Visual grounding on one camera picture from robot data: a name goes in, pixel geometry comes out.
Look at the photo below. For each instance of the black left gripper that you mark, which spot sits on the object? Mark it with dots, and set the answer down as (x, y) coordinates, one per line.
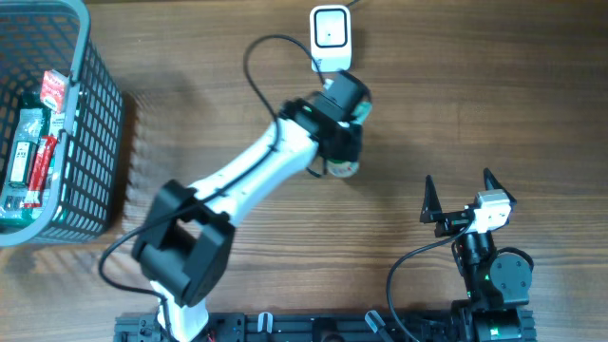
(351, 148)

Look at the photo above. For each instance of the green lid white jar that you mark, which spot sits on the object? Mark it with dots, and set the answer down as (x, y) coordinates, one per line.
(342, 169)

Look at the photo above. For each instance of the red stick sachet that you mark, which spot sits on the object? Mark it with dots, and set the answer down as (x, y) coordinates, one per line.
(44, 153)

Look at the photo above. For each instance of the black white small box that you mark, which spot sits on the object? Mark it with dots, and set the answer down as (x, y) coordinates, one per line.
(23, 160)

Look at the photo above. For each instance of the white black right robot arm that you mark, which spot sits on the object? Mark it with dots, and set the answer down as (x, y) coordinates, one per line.
(497, 280)

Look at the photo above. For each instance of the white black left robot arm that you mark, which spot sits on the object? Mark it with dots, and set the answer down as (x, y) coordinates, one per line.
(186, 241)

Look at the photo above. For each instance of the orange Kleenex tissue pack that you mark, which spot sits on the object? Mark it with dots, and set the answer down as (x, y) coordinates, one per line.
(53, 90)

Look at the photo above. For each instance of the white barcode scanner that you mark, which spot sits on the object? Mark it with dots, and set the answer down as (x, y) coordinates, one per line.
(331, 38)

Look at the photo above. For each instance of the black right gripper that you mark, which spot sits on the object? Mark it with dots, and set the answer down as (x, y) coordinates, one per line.
(432, 213)

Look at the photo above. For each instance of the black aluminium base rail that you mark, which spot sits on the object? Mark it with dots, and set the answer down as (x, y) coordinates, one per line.
(445, 325)

